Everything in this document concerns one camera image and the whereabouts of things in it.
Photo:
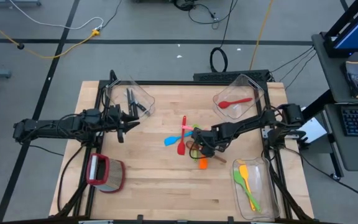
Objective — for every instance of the red-framed metal box grater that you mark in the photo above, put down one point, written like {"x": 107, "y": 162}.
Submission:
{"x": 104, "y": 172}

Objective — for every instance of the red silicone spatula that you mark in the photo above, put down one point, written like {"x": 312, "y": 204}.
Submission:
{"x": 181, "y": 149}

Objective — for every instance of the green silicone spatula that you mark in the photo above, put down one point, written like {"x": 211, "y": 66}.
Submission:
{"x": 237, "y": 177}

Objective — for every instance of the orange silicone spatula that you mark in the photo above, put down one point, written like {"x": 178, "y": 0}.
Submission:
{"x": 203, "y": 163}

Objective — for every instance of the red silicone spoon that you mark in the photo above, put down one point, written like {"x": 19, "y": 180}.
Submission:
{"x": 224, "y": 104}

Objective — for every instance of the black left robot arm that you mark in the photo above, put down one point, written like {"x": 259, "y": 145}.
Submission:
{"x": 51, "y": 127}

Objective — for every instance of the blue silicone spoon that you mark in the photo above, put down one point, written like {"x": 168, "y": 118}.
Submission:
{"x": 170, "y": 140}

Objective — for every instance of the grey computer cart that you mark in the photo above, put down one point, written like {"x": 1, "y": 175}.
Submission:
{"x": 331, "y": 81}

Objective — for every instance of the computer monitor blue screen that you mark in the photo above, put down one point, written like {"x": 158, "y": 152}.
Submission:
{"x": 356, "y": 31}

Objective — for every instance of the small black puck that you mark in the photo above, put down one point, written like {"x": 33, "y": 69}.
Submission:
{"x": 20, "y": 46}

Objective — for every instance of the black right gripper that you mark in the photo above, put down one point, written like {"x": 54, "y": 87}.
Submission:
{"x": 210, "y": 137}

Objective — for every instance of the black table clamp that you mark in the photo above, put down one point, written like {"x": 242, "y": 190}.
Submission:
{"x": 140, "y": 218}
{"x": 230, "y": 219}

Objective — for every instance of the yellow silicone spatula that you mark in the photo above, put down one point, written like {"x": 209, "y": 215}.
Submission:
{"x": 243, "y": 169}

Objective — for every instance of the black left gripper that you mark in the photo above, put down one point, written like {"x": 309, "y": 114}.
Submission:
{"x": 112, "y": 126}

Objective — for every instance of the white paper sheet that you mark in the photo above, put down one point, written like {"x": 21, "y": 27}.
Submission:
{"x": 314, "y": 130}

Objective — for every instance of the long black power strip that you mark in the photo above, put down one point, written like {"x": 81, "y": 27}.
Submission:
{"x": 228, "y": 76}

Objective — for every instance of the clear plastic bin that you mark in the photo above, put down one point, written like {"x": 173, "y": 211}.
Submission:
{"x": 244, "y": 90}
{"x": 145, "y": 102}
{"x": 266, "y": 186}

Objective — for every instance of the grey black work gloves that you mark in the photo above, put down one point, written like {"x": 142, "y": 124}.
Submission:
{"x": 356, "y": 79}

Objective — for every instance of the pink silicone spoon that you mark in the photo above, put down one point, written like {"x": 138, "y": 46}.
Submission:
{"x": 188, "y": 127}

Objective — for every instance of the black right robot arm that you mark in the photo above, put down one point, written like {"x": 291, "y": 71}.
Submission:
{"x": 253, "y": 123}

